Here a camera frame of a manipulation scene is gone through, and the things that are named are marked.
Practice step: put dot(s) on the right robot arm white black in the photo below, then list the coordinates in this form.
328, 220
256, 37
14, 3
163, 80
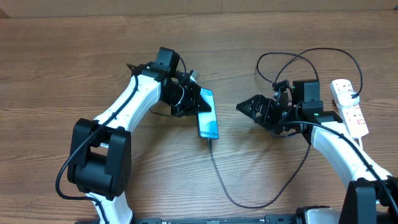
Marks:
371, 191

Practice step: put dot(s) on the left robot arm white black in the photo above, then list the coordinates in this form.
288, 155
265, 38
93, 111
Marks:
99, 163

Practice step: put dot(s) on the Galaxy smartphone blue screen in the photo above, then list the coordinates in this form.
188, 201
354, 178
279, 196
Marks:
207, 121

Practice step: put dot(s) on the white charger plug adapter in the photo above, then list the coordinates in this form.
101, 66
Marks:
344, 99

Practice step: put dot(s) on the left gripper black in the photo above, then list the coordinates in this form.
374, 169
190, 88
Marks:
194, 100

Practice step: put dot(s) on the white power strip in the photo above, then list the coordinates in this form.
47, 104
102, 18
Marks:
352, 116

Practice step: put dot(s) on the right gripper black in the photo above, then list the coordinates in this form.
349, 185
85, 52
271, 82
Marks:
268, 105

